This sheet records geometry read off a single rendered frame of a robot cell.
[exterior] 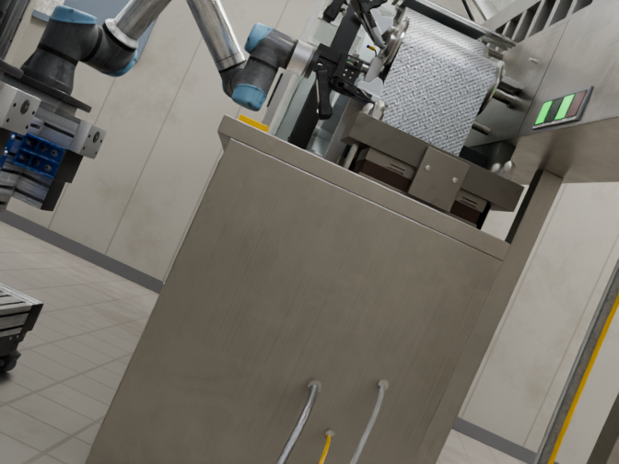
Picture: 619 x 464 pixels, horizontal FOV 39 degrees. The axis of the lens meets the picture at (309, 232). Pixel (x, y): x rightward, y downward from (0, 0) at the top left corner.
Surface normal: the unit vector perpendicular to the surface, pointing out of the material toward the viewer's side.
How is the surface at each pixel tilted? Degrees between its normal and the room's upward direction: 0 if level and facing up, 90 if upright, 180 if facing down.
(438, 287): 90
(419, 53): 90
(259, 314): 90
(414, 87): 90
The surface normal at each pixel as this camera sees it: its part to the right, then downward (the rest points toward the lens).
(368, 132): 0.08, 0.04
